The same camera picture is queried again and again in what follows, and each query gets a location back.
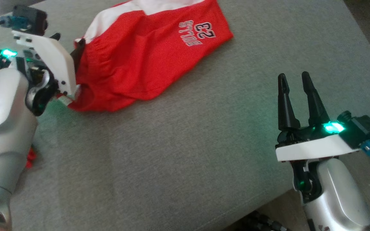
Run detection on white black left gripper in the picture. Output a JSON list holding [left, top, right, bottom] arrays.
[[12, 30, 86, 97]]

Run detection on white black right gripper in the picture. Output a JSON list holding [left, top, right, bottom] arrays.
[[275, 71, 362, 162]]

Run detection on red white basketball shorts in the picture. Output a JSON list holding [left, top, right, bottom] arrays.
[[66, 0, 233, 113]]

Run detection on red white jersey shirt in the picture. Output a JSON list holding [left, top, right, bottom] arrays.
[[25, 146, 37, 169]]

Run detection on black corrugated cable hose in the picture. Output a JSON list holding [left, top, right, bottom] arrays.
[[236, 210, 288, 231]]

